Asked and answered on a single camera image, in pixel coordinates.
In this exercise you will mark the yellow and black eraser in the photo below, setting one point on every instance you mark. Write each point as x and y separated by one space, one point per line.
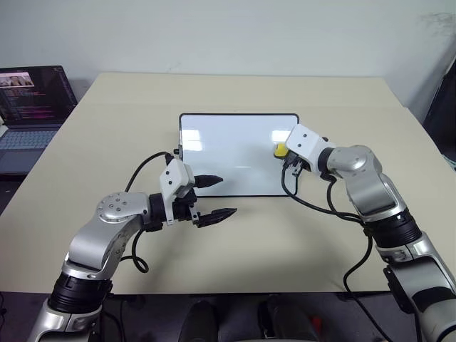
280 149

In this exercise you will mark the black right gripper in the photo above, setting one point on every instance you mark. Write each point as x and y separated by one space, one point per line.
295 164

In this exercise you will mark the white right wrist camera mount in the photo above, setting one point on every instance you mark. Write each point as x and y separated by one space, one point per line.
306 142

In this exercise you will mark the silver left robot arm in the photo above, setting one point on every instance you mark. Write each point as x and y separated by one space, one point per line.
107 228

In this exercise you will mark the dark chair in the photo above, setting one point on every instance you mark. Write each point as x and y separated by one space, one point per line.
443 110

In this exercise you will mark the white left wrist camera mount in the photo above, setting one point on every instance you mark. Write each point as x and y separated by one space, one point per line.
174 178

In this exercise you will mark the open blue laptop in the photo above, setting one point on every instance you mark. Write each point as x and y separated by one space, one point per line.
32 99

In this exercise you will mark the dark rounded shape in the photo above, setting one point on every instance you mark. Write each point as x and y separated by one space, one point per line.
285 320
199 322

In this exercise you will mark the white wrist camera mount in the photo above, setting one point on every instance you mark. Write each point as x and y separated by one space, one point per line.
174 178
306 142

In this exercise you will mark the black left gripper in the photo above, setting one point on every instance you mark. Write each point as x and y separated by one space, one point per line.
185 206

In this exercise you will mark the small black-framed whiteboard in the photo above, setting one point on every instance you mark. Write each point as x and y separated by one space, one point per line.
235 156

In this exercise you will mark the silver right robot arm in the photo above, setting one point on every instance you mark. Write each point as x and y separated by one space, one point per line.
370 185

